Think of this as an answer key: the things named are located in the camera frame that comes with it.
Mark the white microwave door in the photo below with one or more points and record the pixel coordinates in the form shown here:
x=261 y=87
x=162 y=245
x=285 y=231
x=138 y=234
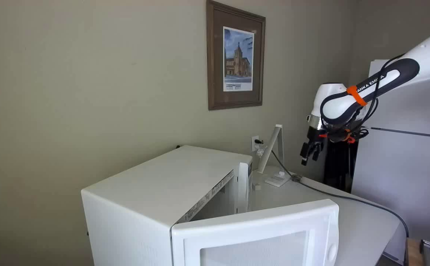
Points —
x=254 y=224

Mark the white wall outlet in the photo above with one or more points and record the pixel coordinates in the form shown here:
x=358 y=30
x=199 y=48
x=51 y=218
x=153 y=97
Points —
x=257 y=144

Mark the black orange wrist camera mount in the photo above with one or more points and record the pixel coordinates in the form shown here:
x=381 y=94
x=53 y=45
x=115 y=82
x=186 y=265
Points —
x=345 y=134

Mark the brown framed building picture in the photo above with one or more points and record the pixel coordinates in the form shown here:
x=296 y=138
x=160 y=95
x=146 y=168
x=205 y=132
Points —
x=217 y=60

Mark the black stand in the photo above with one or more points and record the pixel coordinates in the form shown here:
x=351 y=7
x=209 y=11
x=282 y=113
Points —
x=339 y=168

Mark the white refrigerator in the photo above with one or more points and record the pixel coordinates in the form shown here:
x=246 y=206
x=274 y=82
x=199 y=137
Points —
x=407 y=168

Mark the white microwave oven body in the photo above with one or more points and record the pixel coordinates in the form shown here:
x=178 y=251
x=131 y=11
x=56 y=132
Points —
x=160 y=183

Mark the light wooden board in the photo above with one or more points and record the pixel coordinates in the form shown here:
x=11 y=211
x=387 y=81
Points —
x=415 y=252

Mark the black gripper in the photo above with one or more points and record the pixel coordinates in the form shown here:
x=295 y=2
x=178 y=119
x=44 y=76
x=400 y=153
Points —
x=319 y=137

